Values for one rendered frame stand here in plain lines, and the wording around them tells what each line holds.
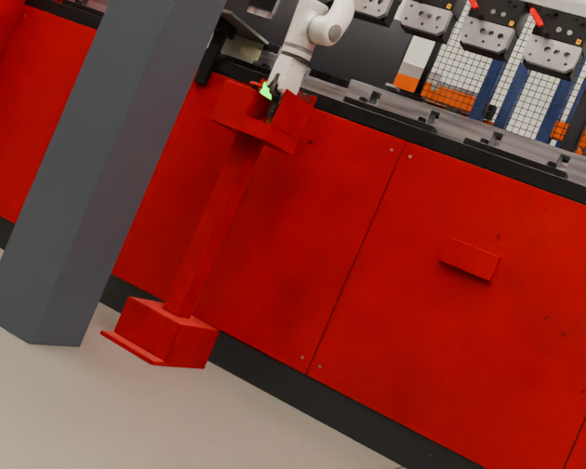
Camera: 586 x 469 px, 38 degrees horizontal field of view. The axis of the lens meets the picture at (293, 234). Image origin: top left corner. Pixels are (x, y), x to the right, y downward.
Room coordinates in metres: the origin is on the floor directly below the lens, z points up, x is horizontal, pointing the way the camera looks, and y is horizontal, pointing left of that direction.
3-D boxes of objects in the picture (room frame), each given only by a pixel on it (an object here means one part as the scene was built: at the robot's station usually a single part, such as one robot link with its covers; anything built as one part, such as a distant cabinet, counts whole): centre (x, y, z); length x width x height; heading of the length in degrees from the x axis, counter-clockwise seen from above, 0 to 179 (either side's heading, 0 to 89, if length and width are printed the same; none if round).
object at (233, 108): (2.40, 0.22, 0.75); 0.20 x 0.16 x 0.18; 61
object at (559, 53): (2.46, -0.49, 1.26); 0.15 x 0.09 x 0.17; 65
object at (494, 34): (2.54, -0.30, 1.26); 0.15 x 0.09 x 0.17; 65
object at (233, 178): (2.40, 0.22, 0.39); 0.06 x 0.06 x 0.54; 61
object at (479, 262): (2.29, -0.46, 0.59); 0.15 x 0.02 x 0.07; 65
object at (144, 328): (2.37, 0.23, 0.06); 0.25 x 0.20 x 0.12; 151
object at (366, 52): (3.43, 0.39, 1.12); 1.13 x 0.02 x 0.44; 65
